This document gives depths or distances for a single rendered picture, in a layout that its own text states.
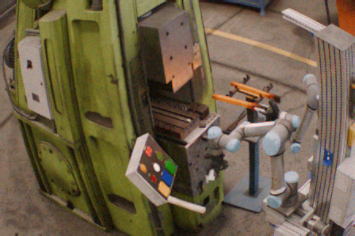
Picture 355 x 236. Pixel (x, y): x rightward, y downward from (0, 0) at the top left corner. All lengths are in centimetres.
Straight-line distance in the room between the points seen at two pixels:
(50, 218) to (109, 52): 200
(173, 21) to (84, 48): 59
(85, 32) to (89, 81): 40
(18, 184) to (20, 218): 55
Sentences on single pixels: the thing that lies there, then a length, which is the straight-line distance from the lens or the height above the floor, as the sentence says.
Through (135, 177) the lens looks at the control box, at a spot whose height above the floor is 115.
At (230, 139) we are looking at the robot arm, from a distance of 356.
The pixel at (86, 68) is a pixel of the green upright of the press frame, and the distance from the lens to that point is 398.
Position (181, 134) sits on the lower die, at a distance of 415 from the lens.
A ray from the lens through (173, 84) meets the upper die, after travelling 395.
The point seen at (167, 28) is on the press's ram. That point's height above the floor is 172.
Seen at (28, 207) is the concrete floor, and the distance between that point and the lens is 534.
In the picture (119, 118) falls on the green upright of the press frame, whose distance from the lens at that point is 390.
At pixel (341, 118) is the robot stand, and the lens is 319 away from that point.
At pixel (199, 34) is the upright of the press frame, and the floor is 139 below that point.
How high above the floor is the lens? 345
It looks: 35 degrees down
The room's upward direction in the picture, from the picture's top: 9 degrees counter-clockwise
